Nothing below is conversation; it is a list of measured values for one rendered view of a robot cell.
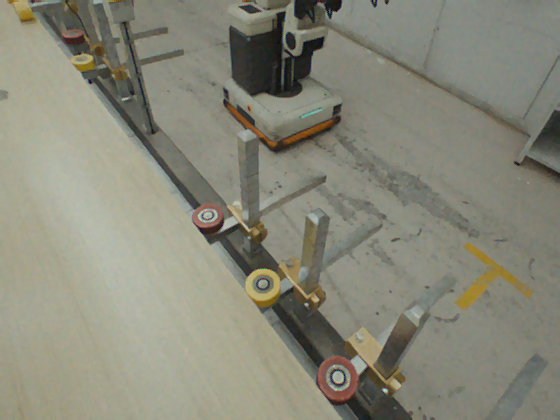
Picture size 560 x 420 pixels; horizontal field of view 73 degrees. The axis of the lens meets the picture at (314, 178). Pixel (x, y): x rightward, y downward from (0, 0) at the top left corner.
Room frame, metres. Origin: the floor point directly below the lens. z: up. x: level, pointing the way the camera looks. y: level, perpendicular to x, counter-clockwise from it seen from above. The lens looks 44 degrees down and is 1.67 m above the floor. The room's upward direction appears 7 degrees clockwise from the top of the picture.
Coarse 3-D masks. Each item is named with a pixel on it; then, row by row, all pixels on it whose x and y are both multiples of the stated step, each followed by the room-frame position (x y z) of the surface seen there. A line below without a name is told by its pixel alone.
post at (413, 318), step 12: (408, 312) 0.31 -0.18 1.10; (420, 312) 0.31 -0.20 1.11; (396, 324) 0.31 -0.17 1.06; (408, 324) 0.29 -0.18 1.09; (420, 324) 0.29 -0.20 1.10; (396, 336) 0.30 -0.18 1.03; (408, 336) 0.29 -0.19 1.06; (384, 348) 0.31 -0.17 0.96; (396, 348) 0.29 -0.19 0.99; (408, 348) 0.30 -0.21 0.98; (384, 360) 0.30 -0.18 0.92; (396, 360) 0.29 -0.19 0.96; (384, 372) 0.29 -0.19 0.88; (372, 384) 0.30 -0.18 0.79; (372, 396) 0.29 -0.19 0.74
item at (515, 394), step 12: (528, 360) 0.38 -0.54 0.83; (540, 360) 0.37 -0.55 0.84; (528, 372) 0.34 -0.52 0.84; (540, 372) 0.35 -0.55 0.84; (516, 384) 0.31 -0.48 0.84; (528, 384) 0.32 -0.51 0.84; (504, 396) 0.29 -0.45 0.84; (516, 396) 0.29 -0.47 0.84; (504, 408) 0.27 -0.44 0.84; (516, 408) 0.27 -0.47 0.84
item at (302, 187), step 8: (312, 176) 0.89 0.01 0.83; (320, 176) 0.89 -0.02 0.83; (296, 184) 0.84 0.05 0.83; (304, 184) 0.84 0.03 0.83; (312, 184) 0.85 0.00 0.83; (320, 184) 0.88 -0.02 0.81; (280, 192) 0.80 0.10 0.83; (288, 192) 0.80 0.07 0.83; (296, 192) 0.81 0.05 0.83; (304, 192) 0.83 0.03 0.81; (264, 200) 0.76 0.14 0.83; (272, 200) 0.76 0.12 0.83; (280, 200) 0.76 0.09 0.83; (288, 200) 0.79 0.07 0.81; (264, 208) 0.72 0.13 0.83; (272, 208) 0.74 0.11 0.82; (232, 216) 0.68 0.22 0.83; (224, 224) 0.65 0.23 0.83; (232, 224) 0.65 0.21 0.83; (216, 232) 0.62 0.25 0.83; (224, 232) 0.63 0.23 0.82; (208, 240) 0.59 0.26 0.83; (216, 240) 0.61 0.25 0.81
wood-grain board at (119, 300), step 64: (0, 0) 1.79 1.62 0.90; (0, 64) 1.22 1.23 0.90; (64, 64) 1.27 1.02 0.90; (0, 128) 0.86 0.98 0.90; (64, 128) 0.90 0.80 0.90; (0, 192) 0.61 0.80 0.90; (64, 192) 0.64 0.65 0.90; (128, 192) 0.66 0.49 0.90; (0, 256) 0.43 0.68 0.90; (64, 256) 0.45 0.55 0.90; (128, 256) 0.47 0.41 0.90; (192, 256) 0.49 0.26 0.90; (0, 320) 0.29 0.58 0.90; (64, 320) 0.31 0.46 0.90; (128, 320) 0.32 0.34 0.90; (192, 320) 0.34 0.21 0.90; (256, 320) 0.36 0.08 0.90; (0, 384) 0.18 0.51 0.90; (64, 384) 0.20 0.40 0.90; (128, 384) 0.21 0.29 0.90; (192, 384) 0.22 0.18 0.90; (256, 384) 0.23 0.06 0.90
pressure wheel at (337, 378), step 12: (324, 360) 0.29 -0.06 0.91; (336, 360) 0.29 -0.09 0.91; (348, 360) 0.29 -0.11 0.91; (324, 372) 0.27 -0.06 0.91; (336, 372) 0.27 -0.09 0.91; (348, 372) 0.27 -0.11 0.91; (324, 384) 0.25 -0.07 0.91; (336, 384) 0.25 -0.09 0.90; (348, 384) 0.25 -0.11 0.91; (324, 396) 0.23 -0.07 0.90; (336, 396) 0.23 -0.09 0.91; (348, 396) 0.23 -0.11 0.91
